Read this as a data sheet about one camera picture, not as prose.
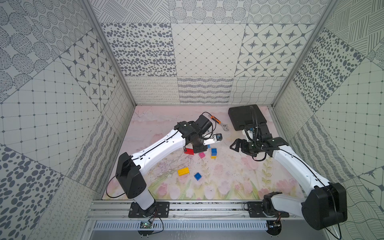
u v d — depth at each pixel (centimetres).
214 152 88
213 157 93
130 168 45
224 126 107
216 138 67
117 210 76
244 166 89
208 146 72
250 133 76
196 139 55
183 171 86
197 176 84
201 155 93
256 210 74
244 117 111
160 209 74
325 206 39
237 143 74
